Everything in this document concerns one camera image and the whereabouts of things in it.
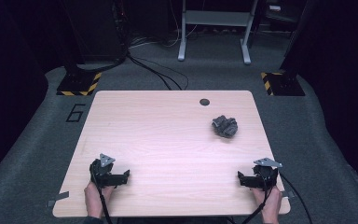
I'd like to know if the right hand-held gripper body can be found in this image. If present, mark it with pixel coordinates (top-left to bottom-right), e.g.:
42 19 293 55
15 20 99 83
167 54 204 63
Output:
251 157 283 191

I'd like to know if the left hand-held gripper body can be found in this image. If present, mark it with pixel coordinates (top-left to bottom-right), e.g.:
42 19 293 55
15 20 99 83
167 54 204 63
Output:
89 153 119 189

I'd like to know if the grey cloth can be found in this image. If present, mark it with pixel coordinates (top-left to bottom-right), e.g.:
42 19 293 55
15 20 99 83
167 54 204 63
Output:
211 115 239 139

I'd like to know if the black floor cable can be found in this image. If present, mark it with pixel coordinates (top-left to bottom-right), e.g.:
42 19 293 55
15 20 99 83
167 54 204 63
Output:
126 52 190 91

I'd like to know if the black cabinet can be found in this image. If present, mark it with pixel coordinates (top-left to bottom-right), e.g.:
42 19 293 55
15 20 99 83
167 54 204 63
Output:
64 0 129 64

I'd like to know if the white metal stand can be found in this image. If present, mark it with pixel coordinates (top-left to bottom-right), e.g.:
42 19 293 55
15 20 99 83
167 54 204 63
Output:
177 0 259 65

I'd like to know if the black yellow striped base plate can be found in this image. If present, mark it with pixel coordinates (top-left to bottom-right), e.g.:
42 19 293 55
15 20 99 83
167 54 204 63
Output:
56 71 103 97
259 71 306 97

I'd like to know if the person's left hand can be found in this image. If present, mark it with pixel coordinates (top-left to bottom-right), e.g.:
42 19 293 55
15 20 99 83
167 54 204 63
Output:
84 180 117 219

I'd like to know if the black post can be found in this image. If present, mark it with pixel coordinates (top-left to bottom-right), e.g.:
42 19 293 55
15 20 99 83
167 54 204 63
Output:
279 0 316 76
57 0 87 76

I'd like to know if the person's right hand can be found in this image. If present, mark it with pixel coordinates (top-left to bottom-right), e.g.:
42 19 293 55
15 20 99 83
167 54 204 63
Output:
251 186 283 224

